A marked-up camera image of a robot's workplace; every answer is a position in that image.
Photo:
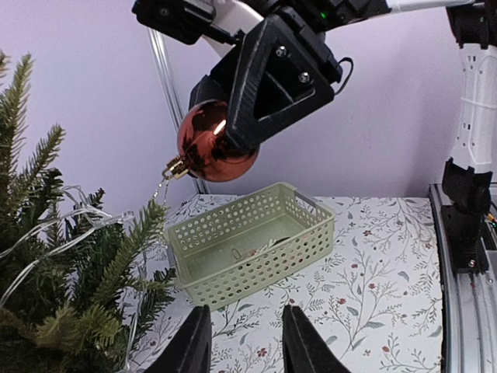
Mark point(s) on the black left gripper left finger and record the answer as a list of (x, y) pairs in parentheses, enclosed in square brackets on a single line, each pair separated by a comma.
[(189, 351)]

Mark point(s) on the aluminium front rail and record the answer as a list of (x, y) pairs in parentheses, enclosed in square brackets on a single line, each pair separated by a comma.
[(469, 297)]

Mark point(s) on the red bauble ornament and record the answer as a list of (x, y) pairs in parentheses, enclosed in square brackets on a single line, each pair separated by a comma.
[(204, 150)]

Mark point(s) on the right aluminium frame post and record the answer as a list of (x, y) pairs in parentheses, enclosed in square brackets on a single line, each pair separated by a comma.
[(166, 77)]

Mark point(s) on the pale green perforated basket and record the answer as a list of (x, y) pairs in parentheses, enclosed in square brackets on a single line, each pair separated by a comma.
[(244, 246)]

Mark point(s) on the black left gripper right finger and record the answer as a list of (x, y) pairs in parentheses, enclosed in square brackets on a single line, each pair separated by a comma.
[(303, 348)]

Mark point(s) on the floral white table mat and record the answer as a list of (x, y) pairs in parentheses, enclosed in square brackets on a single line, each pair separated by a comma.
[(376, 300)]

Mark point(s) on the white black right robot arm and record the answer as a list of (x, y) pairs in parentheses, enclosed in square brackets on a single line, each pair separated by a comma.
[(368, 98)]

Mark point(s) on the pink bow ornaments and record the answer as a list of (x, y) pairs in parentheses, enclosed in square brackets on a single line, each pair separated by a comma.
[(238, 256)]

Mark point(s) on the clear wire fairy lights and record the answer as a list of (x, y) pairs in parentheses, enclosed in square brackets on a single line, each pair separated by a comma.
[(64, 280)]

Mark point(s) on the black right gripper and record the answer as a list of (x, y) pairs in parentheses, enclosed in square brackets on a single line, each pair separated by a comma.
[(277, 71)]

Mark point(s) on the small green christmas tree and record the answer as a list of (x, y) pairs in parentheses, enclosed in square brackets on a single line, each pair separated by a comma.
[(38, 181)]

